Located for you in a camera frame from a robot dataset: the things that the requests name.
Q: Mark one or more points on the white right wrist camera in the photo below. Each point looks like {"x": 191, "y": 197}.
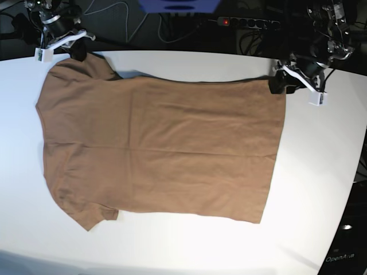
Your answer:
{"x": 43, "y": 55}

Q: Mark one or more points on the black power strip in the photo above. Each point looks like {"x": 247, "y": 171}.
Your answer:
{"x": 248, "y": 23}

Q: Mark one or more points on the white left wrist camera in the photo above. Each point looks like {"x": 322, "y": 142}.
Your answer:
{"x": 318, "y": 99}

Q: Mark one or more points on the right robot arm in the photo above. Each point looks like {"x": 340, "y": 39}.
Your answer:
{"x": 63, "y": 8}

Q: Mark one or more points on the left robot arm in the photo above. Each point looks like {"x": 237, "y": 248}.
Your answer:
{"x": 317, "y": 35}

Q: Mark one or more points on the blue box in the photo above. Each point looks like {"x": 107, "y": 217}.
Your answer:
{"x": 179, "y": 6}

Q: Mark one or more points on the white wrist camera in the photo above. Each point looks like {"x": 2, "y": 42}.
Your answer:
{"x": 43, "y": 55}
{"x": 318, "y": 99}

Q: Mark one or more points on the brown T-shirt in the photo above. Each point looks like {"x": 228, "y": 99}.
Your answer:
{"x": 150, "y": 145}

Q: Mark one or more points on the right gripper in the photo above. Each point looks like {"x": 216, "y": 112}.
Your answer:
{"x": 59, "y": 26}

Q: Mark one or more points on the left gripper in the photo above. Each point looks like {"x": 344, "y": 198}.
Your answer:
{"x": 307, "y": 69}

